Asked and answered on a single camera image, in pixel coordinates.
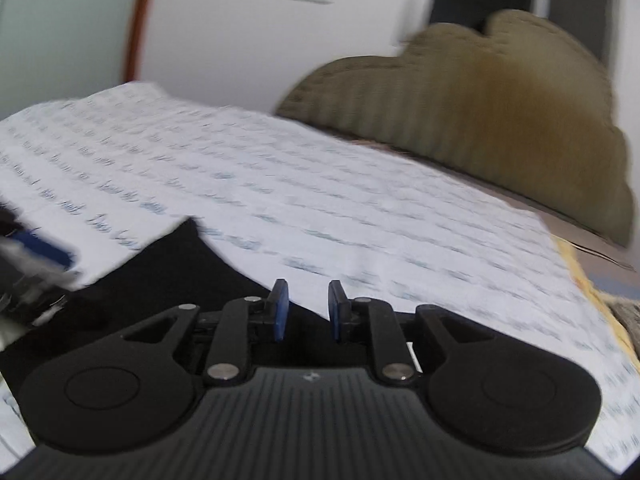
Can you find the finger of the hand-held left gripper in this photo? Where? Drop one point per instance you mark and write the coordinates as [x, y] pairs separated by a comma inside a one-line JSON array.
[[45, 252]]

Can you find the wooden door frame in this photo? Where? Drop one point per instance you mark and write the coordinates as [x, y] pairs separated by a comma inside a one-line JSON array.
[[140, 15]]

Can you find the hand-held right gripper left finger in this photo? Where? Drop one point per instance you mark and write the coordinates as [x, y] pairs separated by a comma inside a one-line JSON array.
[[281, 310]]

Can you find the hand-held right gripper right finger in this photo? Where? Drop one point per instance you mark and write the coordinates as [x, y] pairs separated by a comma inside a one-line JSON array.
[[336, 310]]

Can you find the black pants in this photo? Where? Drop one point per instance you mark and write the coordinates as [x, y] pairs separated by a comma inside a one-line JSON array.
[[175, 270]]

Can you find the pale green door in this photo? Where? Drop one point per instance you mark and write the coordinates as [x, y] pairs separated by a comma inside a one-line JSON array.
[[65, 35]]

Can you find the olive upholstered headboard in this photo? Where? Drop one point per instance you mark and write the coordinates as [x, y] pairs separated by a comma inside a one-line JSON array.
[[475, 100]]

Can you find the white script-printed bed sheet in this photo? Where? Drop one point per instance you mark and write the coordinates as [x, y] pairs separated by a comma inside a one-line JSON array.
[[350, 200]]

